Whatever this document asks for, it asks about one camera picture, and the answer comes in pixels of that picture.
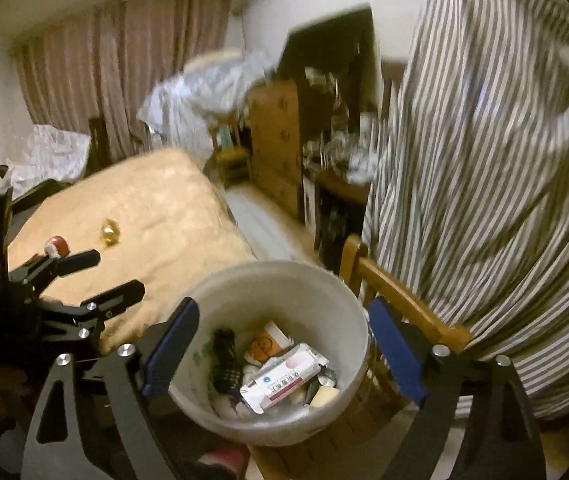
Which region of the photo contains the small wooden chair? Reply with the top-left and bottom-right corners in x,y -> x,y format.
209,117 -> 251,184

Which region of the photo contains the grey foil packet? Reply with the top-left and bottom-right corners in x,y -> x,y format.
314,367 -> 340,390

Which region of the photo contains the red apple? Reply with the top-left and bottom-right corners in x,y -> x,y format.
44,234 -> 70,260

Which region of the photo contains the dark wooden side table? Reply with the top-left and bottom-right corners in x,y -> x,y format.
309,169 -> 371,262

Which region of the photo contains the beige foam block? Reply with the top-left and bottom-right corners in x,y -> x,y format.
309,386 -> 341,409

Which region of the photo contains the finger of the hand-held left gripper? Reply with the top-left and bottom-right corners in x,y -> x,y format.
26,248 -> 102,294
81,280 -> 146,332

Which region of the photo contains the black tissue packet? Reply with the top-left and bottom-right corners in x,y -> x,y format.
208,328 -> 244,397

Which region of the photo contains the wooden dresser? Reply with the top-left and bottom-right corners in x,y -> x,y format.
246,78 -> 306,219

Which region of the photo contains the cream pillow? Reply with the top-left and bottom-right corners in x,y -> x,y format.
184,48 -> 244,74

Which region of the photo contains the red slipper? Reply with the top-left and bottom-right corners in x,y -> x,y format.
198,447 -> 251,480

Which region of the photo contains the yellow plastic wrapper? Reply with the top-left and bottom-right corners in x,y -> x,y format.
100,218 -> 122,247

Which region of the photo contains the black television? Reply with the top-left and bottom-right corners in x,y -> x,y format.
276,3 -> 381,107

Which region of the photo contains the pink brown curtain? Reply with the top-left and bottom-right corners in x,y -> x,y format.
11,0 -> 234,162

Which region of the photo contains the paper cup orange print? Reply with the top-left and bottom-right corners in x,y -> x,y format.
246,322 -> 296,367

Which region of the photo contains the red cardboard carton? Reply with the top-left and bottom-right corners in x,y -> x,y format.
240,343 -> 331,414

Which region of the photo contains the white plastic cover sheet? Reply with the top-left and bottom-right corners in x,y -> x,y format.
136,49 -> 278,144
9,123 -> 91,187

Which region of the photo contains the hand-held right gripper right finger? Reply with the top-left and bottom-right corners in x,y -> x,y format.
367,296 -> 549,480

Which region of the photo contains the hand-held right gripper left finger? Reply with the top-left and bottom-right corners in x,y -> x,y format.
20,296 -> 201,480

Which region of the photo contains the dark upright frame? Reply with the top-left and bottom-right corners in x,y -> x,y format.
86,117 -> 111,172

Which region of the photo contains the striped cloth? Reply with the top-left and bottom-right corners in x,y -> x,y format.
361,0 -> 569,422

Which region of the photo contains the white plastic bucket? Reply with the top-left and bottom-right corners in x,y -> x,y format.
166,259 -> 371,447

